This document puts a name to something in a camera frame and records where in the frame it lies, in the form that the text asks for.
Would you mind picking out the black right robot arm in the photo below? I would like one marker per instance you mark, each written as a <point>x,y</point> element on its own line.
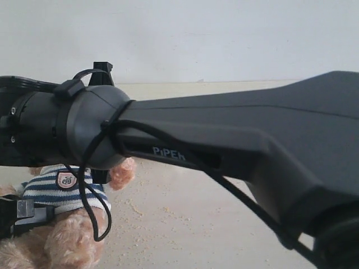
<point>290,154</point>

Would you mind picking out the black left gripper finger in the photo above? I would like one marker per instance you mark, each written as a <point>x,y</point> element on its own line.
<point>21,215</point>

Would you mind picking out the plush teddy bear striped shirt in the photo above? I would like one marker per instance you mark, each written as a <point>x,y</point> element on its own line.
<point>65,242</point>

